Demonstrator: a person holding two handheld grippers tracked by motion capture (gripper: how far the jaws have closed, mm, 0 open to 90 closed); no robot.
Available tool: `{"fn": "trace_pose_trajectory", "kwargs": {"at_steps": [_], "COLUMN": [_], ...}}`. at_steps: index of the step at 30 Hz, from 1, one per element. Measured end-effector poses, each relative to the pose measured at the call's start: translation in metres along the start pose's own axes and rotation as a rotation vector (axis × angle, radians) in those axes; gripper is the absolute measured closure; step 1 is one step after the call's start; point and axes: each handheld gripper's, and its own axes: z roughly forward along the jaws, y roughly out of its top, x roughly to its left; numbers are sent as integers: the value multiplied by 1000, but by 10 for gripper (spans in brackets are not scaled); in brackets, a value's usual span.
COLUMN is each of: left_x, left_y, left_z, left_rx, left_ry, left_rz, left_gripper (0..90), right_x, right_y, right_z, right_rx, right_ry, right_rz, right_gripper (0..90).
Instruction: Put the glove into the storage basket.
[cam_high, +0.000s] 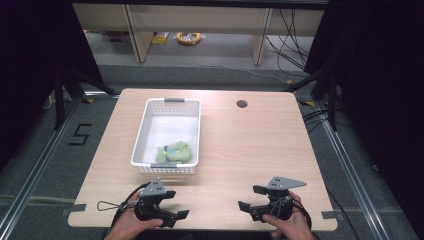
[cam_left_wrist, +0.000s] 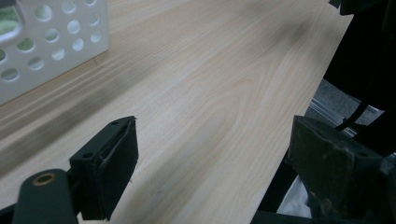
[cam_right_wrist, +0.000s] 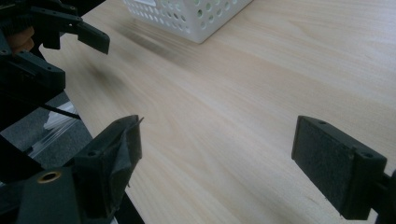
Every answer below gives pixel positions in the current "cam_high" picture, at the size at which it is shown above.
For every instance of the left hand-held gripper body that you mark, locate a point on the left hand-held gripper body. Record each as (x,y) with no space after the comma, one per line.
(151,200)

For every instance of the white plastic basket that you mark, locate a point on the white plastic basket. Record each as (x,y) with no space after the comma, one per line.
(168,133)

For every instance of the grey tape strip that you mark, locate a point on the grey tape strip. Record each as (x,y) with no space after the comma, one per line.
(329,215)
(77,208)

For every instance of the black curtain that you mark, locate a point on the black curtain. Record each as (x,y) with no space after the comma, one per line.
(36,73)
(380,100)

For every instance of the person's right hand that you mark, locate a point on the person's right hand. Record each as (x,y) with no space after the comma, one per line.
(293,226)

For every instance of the black metal stand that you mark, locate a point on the black metal stand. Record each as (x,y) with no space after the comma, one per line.
(328,96)
(61,96)

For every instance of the yellow packet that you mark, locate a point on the yellow packet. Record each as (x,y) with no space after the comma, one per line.
(160,38)

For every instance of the person's left hand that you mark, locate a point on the person's left hand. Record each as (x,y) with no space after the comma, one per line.
(126,226)

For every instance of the light wooden shelf unit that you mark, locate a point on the light wooden shelf unit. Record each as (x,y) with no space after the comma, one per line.
(200,21)

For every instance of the aluminium floor rail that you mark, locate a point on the aluminium floor rail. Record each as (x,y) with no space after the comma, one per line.
(353,180)
(33,173)

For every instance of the green mitten with face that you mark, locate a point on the green mitten with face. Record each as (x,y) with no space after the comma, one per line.
(178,151)

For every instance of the green plush toy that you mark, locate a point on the green plush toy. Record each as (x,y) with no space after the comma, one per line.
(161,156)

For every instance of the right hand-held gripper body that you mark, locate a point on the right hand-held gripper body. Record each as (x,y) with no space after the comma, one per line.
(281,200)

